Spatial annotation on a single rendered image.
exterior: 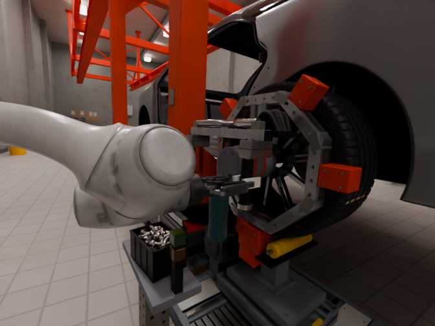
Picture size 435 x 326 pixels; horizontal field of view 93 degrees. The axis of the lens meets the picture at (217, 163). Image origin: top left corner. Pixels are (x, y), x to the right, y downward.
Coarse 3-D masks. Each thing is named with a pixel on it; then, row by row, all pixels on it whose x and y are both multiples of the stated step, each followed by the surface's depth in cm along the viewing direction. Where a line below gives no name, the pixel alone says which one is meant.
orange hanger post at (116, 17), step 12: (108, 0) 252; (120, 0) 247; (120, 12) 249; (120, 24) 251; (120, 36) 253; (120, 48) 255; (120, 60) 257; (120, 72) 259; (120, 84) 261; (120, 96) 264; (120, 108) 266; (120, 120) 268
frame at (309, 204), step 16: (256, 96) 83; (272, 96) 77; (288, 96) 71; (240, 112) 92; (288, 112) 71; (304, 112) 71; (224, 128) 102; (304, 128) 67; (320, 128) 67; (224, 144) 104; (320, 144) 62; (320, 160) 63; (304, 192) 68; (320, 192) 68; (304, 208) 68; (256, 224) 87; (272, 224) 79; (288, 224) 76
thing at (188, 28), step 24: (192, 0) 103; (192, 24) 105; (168, 48) 115; (192, 48) 107; (168, 72) 117; (192, 72) 109; (168, 96) 119; (192, 96) 111; (168, 120) 121; (192, 120) 114
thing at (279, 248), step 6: (282, 240) 85; (288, 240) 85; (294, 240) 87; (300, 240) 88; (306, 240) 91; (270, 246) 82; (276, 246) 81; (282, 246) 82; (288, 246) 83; (294, 246) 85; (270, 252) 80; (276, 252) 80; (282, 252) 82
